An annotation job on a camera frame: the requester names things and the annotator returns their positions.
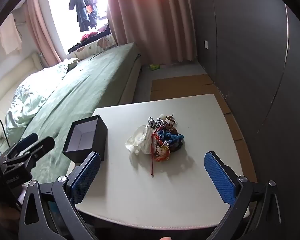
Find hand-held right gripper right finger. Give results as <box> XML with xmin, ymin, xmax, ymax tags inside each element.
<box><xmin>204</xmin><ymin>151</ymin><xmax>283</xmax><ymax>240</ymax></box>

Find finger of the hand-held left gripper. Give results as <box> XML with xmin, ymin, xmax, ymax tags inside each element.
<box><xmin>0</xmin><ymin>132</ymin><xmax>39</xmax><ymax>160</ymax></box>
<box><xmin>1</xmin><ymin>136</ymin><xmax>56</xmax><ymax>172</ymax></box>

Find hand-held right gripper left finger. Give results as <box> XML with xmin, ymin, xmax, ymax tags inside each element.
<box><xmin>18</xmin><ymin>151</ymin><xmax>102</xmax><ymax>240</ymax></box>

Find black jewelry box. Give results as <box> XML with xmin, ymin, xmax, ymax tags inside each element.
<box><xmin>62</xmin><ymin>114</ymin><xmax>108</xmax><ymax>163</ymax></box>

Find pile of mixed jewelry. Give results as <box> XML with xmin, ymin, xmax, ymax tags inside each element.
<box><xmin>147</xmin><ymin>113</ymin><xmax>185</xmax><ymax>162</ymax></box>

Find white cloth pouch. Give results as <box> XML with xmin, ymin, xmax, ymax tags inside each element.
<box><xmin>125</xmin><ymin>124</ymin><xmax>157</xmax><ymax>155</ymax></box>

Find red string bracelet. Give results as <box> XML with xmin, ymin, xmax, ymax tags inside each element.
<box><xmin>150</xmin><ymin>132</ymin><xmax>158</xmax><ymax>177</ymax></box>

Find pale green duvet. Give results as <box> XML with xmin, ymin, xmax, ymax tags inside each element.
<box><xmin>5</xmin><ymin>57</ymin><xmax>79</xmax><ymax>133</ymax></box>

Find bed with green sheet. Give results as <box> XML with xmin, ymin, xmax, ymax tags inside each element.
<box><xmin>0</xmin><ymin>42</ymin><xmax>143</xmax><ymax>183</ymax></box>

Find flat brown cardboard sheets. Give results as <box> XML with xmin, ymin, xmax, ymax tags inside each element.
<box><xmin>150</xmin><ymin>74</ymin><xmax>258</xmax><ymax>183</ymax></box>

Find cream hanging towel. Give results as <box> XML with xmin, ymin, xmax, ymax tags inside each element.
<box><xmin>0</xmin><ymin>14</ymin><xmax>23</xmax><ymax>55</ymax></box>

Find narrow pink curtain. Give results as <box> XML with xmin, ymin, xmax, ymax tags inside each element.
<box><xmin>24</xmin><ymin>0</ymin><xmax>63</xmax><ymax>68</ymax></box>

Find patterned cream pillow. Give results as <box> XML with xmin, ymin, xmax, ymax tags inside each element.
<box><xmin>74</xmin><ymin>35</ymin><xmax>117</xmax><ymax>59</ymax></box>

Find clothes heap on windowsill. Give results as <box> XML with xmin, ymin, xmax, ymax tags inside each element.
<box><xmin>67</xmin><ymin>24</ymin><xmax>112</xmax><ymax>54</ymax></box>

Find dark wardrobe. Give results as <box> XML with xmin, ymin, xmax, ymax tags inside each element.
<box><xmin>186</xmin><ymin>0</ymin><xmax>300</xmax><ymax>240</ymax></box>

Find dark hanging clothes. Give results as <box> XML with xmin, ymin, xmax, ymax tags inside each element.
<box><xmin>68</xmin><ymin>0</ymin><xmax>100</xmax><ymax>32</ymax></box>

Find wide pink curtain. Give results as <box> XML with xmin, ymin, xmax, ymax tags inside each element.
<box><xmin>106</xmin><ymin>0</ymin><xmax>198</xmax><ymax>62</ymax></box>

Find black cable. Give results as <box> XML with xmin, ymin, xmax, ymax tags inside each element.
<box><xmin>0</xmin><ymin>118</ymin><xmax>11</xmax><ymax>147</ymax></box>

